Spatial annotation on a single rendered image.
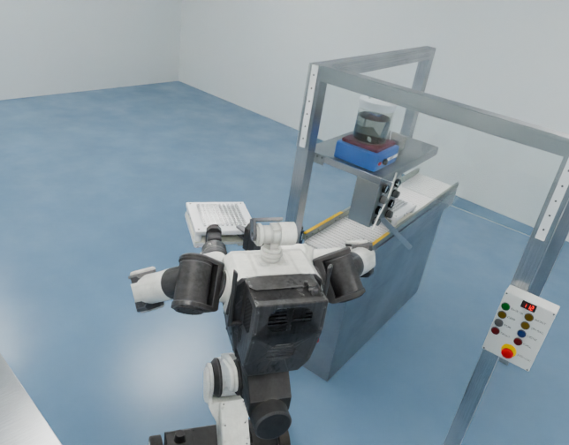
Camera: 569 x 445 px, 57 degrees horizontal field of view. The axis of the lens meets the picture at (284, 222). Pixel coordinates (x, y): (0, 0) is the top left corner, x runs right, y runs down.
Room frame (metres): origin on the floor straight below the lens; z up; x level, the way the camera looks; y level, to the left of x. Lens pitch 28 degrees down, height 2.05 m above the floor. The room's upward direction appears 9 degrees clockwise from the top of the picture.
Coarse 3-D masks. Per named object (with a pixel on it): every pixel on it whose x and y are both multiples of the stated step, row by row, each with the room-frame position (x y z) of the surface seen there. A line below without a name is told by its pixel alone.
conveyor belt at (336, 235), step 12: (408, 192) 2.90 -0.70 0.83; (420, 204) 2.76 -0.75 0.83; (336, 228) 2.31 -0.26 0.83; (348, 228) 2.33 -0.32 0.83; (360, 228) 2.35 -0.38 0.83; (384, 228) 2.40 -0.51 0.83; (312, 240) 2.15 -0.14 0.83; (324, 240) 2.17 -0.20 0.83; (336, 240) 2.19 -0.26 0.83; (372, 240) 2.25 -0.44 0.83
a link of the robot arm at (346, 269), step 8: (344, 256) 1.32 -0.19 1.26; (352, 256) 1.35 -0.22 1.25; (328, 264) 1.32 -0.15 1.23; (336, 264) 1.31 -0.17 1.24; (344, 264) 1.31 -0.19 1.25; (352, 264) 1.32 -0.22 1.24; (360, 264) 1.38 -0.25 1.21; (336, 272) 1.30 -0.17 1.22; (344, 272) 1.30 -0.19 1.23; (352, 272) 1.30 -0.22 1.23; (360, 272) 1.37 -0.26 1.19; (336, 280) 1.29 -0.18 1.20; (344, 280) 1.28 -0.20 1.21; (352, 280) 1.29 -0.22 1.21; (336, 288) 1.28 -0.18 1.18; (344, 288) 1.27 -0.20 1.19; (352, 288) 1.27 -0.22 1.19; (360, 288) 1.29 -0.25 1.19; (336, 296) 1.28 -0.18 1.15
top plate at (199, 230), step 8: (192, 208) 1.88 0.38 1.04; (240, 208) 1.95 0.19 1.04; (192, 216) 1.81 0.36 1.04; (200, 216) 1.82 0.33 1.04; (248, 216) 1.89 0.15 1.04; (192, 224) 1.77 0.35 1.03; (200, 224) 1.76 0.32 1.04; (224, 224) 1.79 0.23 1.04; (200, 232) 1.71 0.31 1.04; (224, 232) 1.74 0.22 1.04; (232, 232) 1.75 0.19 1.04; (240, 232) 1.77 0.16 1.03
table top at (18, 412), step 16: (0, 368) 1.08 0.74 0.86; (0, 384) 1.03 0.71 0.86; (16, 384) 1.03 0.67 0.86; (0, 400) 0.97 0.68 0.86; (16, 400) 0.98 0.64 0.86; (0, 416) 0.92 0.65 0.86; (16, 416) 0.93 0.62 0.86; (32, 416) 0.94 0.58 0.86; (0, 432) 0.88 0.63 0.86; (16, 432) 0.89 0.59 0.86; (32, 432) 0.89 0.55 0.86; (48, 432) 0.90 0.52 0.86
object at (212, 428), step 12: (168, 432) 1.49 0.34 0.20; (180, 432) 1.45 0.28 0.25; (192, 432) 1.49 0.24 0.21; (204, 432) 1.52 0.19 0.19; (252, 432) 1.54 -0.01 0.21; (168, 444) 1.42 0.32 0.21; (180, 444) 1.42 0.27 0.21; (192, 444) 1.43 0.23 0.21; (204, 444) 1.46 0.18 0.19; (216, 444) 1.47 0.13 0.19; (252, 444) 1.50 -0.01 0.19; (264, 444) 1.51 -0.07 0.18; (276, 444) 1.53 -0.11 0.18
